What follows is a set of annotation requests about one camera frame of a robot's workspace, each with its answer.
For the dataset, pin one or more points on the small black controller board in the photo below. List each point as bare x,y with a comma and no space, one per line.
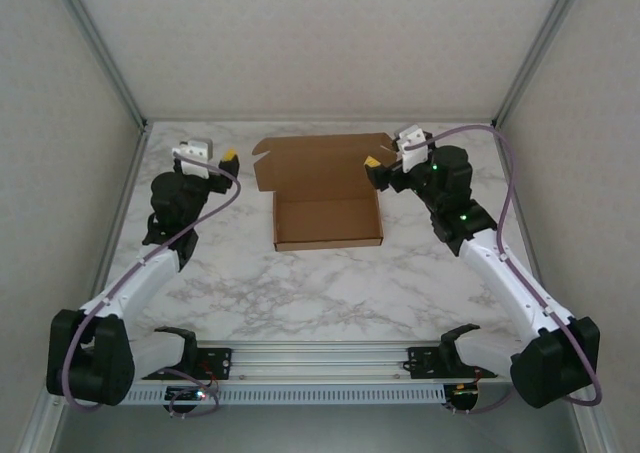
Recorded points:
182,394
465,394

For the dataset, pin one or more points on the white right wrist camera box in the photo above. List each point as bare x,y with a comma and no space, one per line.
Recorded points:
412,145

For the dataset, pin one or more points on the brown cardboard paper box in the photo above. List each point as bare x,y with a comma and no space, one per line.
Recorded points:
325,223

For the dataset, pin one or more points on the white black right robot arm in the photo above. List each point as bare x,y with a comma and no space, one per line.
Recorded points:
500,268

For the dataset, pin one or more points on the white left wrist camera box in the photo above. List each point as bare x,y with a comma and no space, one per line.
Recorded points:
192,155

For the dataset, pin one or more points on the aluminium frame post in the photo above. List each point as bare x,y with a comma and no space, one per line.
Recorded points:
40,430
597,433
102,48
537,48

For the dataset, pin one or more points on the grey metal panel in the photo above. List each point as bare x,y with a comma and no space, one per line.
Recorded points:
320,430

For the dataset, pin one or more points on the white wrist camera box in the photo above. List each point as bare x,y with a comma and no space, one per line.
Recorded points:
192,155
412,145

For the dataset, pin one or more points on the wide aluminium base rail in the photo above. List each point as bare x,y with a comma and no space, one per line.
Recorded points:
320,363

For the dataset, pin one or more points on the aluminium frame rail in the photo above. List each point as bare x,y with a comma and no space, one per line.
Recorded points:
526,233
320,120
115,233

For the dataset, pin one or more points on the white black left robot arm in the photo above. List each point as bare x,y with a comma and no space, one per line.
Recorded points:
140,278

